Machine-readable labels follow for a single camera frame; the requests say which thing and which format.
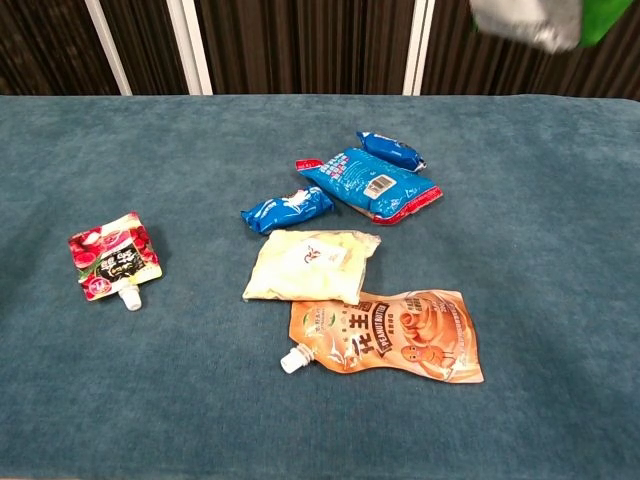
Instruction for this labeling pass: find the red fruit spout pouch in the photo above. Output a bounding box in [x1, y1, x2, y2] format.
[67, 211, 164, 312]

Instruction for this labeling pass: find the brown peanut butter spout pouch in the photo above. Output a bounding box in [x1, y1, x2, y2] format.
[279, 288, 486, 385]

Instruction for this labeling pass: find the large blue barcode bag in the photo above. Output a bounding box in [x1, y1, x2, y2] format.
[294, 146, 444, 226]

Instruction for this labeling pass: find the cream yellow plastic bag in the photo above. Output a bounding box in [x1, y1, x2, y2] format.
[242, 229, 382, 306]

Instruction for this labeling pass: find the orange green snack bag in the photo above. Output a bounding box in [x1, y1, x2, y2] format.
[469, 0, 635, 54]

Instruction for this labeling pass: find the teal velvet tablecloth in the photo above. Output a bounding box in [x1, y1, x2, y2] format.
[0, 93, 640, 480]

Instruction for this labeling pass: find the white background post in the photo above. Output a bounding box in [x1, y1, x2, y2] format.
[83, 0, 134, 96]
[402, 0, 437, 96]
[166, 0, 214, 96]

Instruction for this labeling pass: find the small blue snack pack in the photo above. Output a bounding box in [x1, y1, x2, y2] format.
[240, 184, 335, 236]
[355, 130, 427, 174]

